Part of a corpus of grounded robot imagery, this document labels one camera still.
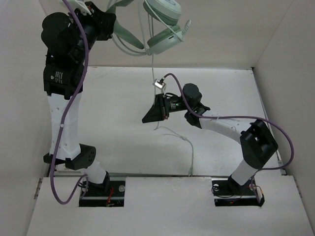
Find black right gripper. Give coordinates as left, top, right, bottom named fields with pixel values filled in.
left=142, top=93, right=191, bottom=123

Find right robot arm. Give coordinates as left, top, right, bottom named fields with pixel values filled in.
left=142, top=83, right=279, bottom=194

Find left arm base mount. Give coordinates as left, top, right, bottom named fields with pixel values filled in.
left=79, top=177, right=126, bottom=207

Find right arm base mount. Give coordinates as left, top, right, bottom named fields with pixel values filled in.
left=211, top=178, right=265, bottom=207

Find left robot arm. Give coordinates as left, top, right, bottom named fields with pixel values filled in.
left=41, top=0, right=116, bottom=195

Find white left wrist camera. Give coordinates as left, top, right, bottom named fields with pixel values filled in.
left=68, top=0, right=86, bottom=11

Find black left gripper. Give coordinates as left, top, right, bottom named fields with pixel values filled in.
left=68, top=0, right=117, bottom=62

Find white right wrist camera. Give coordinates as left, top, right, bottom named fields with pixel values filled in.
left=153, top=78, right=166, bottom=90

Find mint green headphone cable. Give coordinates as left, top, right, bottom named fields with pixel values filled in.
left=137, top=7, right=195, bottom=177

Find mint green headphones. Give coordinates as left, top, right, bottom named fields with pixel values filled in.
left=113, top=0, right=191, bottom=57

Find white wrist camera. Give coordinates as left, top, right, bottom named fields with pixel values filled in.
left=68, top=0, right=86, bottom=11
left=153, top=78, right=166, bottom=90

